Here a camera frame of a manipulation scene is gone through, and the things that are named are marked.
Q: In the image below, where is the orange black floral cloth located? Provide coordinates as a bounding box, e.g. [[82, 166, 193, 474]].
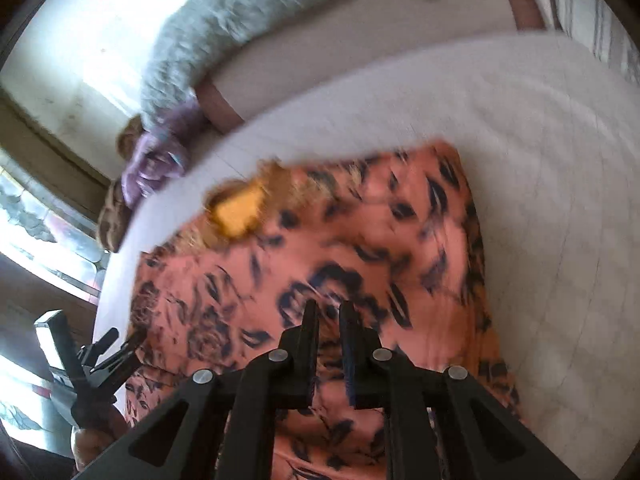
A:
[[125, 140, 526, 480]]

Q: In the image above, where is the person's left hand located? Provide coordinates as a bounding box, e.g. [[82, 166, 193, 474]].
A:
[[71, 405, 132, 478]]

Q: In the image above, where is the stained glass window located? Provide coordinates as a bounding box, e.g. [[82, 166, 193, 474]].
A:
[[0, 160, 112, 461]]

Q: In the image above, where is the purple floral cloth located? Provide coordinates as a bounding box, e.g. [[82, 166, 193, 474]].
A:
[[121, 97, 206, 211]]

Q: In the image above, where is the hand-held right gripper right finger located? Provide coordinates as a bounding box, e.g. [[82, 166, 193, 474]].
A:
[[339, 301, 582, 480]]

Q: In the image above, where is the pink bolster cushion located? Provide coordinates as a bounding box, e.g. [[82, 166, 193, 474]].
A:
[[192, 0, 547, 133]]

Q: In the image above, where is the grey quilted pillow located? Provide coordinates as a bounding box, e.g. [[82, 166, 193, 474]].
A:
[[140, 0, 443, 131]]

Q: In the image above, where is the brown fuzzy cloth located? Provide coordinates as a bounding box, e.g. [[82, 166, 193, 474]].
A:
[[97, 115, 147, 253]]

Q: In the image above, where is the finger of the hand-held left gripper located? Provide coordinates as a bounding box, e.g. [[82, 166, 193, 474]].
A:
[[97, 330, 149, 391], [80, 327, 121, 367]]

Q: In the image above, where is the striped white cloth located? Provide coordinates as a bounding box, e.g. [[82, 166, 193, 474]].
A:
[[525, 0, 632, 77]]

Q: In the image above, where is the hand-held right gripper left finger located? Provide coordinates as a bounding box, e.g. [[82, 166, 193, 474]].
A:
[[75, 300, 321, 480]]

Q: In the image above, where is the pink quilted bed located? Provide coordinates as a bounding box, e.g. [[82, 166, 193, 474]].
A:
[[95, 30, 640, 480]]

